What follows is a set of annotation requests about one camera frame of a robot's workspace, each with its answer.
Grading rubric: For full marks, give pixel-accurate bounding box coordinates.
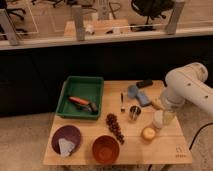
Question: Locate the black eraser block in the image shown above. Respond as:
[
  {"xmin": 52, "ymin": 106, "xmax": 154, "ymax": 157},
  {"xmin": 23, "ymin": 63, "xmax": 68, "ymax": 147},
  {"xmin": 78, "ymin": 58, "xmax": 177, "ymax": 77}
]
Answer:
[{"xmin": 136, "ymin": 80, "xmax": 153, "ymax": 88}]

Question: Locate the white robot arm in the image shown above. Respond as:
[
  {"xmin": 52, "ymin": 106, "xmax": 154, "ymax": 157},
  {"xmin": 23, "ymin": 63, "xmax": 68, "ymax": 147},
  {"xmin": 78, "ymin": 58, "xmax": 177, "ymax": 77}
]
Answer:
[{"xmin": 160, "ymin": 62, "xmax": 213, "ymax": 125}]

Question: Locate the green plastic tray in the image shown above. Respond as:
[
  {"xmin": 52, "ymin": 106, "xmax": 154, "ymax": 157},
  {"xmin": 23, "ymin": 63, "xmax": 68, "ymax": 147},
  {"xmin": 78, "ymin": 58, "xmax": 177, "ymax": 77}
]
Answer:
[{"xmin": 56, "ymin": 76, "xmax": 104, "ymax": 120}]

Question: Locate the yellow round container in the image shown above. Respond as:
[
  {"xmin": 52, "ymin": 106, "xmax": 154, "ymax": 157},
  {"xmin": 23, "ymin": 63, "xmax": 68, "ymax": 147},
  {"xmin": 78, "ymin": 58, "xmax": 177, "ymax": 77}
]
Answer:
[{"xmin": 142, "ymin": 127, "xmax": 156, "ymax": 141}]

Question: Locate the small metal cup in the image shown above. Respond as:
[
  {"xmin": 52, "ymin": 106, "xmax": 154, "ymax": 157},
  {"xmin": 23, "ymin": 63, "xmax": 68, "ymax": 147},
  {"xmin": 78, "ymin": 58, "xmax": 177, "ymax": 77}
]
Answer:
[{"xmin": 129, "ymin": 105, "xmax": 141, "ymax": 121}]

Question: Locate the blue cloth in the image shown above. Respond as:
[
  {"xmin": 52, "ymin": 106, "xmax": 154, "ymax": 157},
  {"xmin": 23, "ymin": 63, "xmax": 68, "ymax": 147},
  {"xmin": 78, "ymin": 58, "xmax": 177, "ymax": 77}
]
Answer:
[{"xmin": 127, "ymin": 85, "xmax": 151, "ymax": 107}]

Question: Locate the metal fork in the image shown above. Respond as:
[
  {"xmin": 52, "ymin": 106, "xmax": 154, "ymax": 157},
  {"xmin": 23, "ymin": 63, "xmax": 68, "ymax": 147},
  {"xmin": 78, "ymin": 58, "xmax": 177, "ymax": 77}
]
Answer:
[{"xmin": 121, "ymin": 93, "xmax": 125, "ymax": 113}]

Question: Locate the bunch of dark grapes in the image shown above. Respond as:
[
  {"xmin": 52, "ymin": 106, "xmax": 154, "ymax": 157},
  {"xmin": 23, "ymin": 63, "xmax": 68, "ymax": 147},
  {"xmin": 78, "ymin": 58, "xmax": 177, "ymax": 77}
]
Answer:
[{"xmin": 106, "ymin": 113, "xmax": 125, "ymax": 144}]

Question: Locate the orange brown bowl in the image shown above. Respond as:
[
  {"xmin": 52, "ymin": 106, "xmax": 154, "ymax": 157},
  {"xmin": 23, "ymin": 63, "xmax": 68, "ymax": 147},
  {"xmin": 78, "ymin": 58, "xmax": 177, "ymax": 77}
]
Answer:
[{"xmin": 92, "ymin": 135, "xmax": 120, "ymax": 164}]

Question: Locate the crumpled white paper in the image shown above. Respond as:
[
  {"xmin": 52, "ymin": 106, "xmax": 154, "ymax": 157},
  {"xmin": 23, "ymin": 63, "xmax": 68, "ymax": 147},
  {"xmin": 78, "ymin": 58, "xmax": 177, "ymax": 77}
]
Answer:
[{"xmin": 58, "ymin": 138, "xmax": 75, "ymax": 157}]

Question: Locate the black office chair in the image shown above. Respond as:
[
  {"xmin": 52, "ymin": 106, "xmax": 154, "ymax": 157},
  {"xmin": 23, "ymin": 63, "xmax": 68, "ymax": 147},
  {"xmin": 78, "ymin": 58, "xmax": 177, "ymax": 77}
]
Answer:
[{"xmin": 131, "ymin": 0, "xmax": 174, "ymax": 23}]

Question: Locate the wooden handled tool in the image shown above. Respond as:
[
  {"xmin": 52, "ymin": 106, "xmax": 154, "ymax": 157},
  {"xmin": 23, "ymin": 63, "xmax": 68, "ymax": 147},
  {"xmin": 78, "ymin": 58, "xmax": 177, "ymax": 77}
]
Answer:
[{"xmin": 151, "ymin": 99, "xmax": 164, "ymax": 110}]

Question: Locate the black cable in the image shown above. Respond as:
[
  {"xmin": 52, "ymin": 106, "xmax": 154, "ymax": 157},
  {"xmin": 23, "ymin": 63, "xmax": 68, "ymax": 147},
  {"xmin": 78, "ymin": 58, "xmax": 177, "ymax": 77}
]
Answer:
[{"xmin": 188, "ymin": 121, "xmax": 213, "ymax": 151}]

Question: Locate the red handled brush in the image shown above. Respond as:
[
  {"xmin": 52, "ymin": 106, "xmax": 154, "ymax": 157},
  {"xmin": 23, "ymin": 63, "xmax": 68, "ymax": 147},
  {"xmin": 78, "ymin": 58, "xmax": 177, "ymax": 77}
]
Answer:
[{"xmin": 68, "ymin": 96, "xmax": 98, "ymax": 114}]

